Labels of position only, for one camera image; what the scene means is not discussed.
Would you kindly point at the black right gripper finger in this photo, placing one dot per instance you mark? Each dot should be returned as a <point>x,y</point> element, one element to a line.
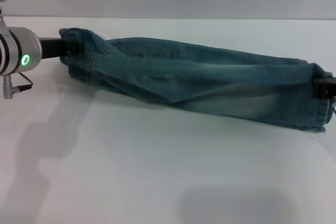
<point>325,87</point>

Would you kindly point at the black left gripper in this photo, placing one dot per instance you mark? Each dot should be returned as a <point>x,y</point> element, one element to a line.
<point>51,48</point>

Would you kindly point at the blue denim shorts with print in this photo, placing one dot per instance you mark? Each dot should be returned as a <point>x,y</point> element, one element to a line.
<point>197,82</point>

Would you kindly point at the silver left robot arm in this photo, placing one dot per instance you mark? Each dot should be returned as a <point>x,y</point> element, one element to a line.
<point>18,51</point>

